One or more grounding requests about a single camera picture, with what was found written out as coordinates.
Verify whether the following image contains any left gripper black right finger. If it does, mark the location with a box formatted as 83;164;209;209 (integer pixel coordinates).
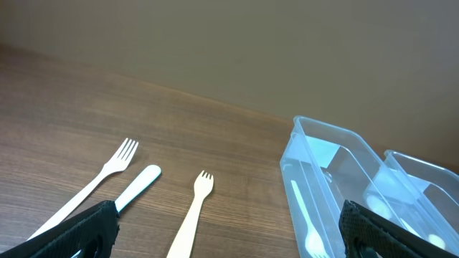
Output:
339;200;458;258

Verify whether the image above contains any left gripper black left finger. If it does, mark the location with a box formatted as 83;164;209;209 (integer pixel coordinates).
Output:
1;201;120;258

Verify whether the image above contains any white spoon thin handle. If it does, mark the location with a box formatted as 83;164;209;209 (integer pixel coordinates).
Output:
400;219;446;249

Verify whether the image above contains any white fork in container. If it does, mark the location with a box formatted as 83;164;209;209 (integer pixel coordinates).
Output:
290;180;329;258

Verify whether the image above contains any right clear plastic container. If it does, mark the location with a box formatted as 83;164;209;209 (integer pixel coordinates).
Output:
364;150;458;255

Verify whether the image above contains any clear plastic container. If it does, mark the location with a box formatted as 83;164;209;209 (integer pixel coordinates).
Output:
364;150;458;255
279;115;459;258

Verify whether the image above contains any left clear plastic container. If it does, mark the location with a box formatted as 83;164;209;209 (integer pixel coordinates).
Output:
279;115;459;258

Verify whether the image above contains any white plastic fork far left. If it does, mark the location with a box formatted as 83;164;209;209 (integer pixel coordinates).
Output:
28;138;139;240

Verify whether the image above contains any cream wooden fork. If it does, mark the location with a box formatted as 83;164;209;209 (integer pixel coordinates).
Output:
166;171;214;258

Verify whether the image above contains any white fork rounded handle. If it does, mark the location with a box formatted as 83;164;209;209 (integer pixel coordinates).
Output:
70;164;163;258

